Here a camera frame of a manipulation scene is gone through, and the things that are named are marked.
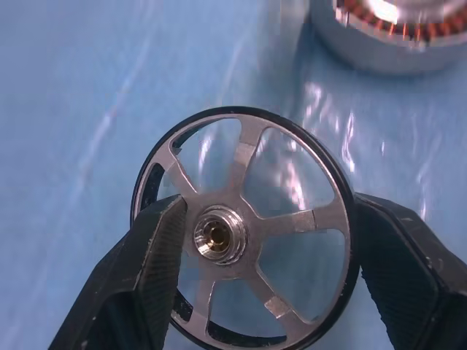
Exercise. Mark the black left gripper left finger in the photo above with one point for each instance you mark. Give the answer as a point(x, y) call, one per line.
point(146, 262)

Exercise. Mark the clear plastic film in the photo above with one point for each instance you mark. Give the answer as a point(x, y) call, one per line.
point(328, 109)

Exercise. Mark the silver spoked motor rotor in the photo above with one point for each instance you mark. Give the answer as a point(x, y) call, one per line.
point(219, 237)

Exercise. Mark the blue table mat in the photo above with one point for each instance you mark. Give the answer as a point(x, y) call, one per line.
point(73, 109)

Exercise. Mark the grey round metal part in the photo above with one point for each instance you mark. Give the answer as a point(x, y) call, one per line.
point(365, 54)

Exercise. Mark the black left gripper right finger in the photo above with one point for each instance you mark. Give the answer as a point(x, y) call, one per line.
point(408, 270)

